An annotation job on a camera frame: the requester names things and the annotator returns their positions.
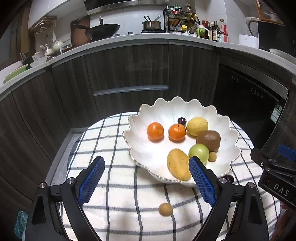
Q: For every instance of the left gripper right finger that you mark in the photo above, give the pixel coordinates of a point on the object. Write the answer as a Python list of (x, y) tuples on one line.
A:
[(248, 221)]

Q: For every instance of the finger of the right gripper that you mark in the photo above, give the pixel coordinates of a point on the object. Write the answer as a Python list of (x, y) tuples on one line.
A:
[(287, 152)]

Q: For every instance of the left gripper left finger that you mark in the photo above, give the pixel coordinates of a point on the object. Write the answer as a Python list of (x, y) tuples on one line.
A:
[(45, 222)]

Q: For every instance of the small tan longan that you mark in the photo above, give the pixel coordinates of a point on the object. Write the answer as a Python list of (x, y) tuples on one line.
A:
[(212, 157)]

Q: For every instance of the green apple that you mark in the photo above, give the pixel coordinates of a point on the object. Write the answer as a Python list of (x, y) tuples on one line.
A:
[(201, 151)]

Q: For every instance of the tan longan fruit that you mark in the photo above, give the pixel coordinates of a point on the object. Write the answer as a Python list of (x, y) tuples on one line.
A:
[(165, 209)]

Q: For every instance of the yellow mango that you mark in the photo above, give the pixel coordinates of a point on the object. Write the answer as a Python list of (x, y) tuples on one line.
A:
[(178, 164)]

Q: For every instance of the orange mandarin with stem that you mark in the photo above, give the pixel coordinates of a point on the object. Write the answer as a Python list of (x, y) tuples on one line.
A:
[(177, 132)]

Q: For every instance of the small dark cherry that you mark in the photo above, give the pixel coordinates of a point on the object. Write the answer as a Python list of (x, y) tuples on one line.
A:
[(182, 121)]

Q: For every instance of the dark purple plum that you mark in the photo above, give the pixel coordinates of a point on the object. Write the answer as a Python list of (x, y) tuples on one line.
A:
[(229, 178)]

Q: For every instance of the dark wood kitchen cabinet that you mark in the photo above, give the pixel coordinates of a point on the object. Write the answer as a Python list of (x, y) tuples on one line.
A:
[(40, 106)]

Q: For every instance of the right hand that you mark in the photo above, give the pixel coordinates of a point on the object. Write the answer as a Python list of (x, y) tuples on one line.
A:
[(285, 226)]

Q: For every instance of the white checked cloth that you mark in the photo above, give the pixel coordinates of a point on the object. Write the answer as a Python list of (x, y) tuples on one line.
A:
[(125, 203)]

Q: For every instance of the teal plastic bag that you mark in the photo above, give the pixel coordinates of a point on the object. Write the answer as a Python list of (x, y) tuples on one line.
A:
[(20, 225)]

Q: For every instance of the black dishwasher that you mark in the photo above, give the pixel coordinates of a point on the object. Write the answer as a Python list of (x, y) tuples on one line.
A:
[(251, 99)]

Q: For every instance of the brown kiwi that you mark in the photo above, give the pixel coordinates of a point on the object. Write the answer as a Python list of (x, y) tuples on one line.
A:
[(211, 139)]

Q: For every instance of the white plate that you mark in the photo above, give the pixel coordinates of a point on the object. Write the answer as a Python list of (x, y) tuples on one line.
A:
[(283, 54)]

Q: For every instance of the yellow lemon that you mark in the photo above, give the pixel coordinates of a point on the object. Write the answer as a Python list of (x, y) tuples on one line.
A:
[(197, 125)]

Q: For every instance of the white scalloped bowl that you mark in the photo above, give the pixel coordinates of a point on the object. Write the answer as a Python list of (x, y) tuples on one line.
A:
[(152, 156)]

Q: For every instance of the black microwave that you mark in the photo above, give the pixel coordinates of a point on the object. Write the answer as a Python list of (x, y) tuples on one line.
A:
[(275, 36)]

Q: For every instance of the white box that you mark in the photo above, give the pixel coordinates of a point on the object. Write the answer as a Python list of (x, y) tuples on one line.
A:
[(249, 41)]

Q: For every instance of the white electric kettle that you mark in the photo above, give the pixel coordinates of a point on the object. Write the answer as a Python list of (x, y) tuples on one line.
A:
[(252, 25)]

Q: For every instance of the white teapot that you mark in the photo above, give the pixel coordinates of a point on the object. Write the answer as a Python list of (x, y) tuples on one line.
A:
[(57, 45)]

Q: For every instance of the wooden cutting board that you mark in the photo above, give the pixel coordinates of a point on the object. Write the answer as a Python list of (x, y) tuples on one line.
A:
[(78, 37)]

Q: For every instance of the black wok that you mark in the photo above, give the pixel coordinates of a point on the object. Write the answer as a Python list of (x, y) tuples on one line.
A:
[(99, 32)]

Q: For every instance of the black spice rack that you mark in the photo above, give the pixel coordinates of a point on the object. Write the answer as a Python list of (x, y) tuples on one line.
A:
[(175, 17)]

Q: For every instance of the steel saucepan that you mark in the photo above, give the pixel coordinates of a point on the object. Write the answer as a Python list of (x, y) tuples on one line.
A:
[(151, 25)]

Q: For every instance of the black range hood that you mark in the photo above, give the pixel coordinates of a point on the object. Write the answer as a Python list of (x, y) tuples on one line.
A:
[(93, 5)]

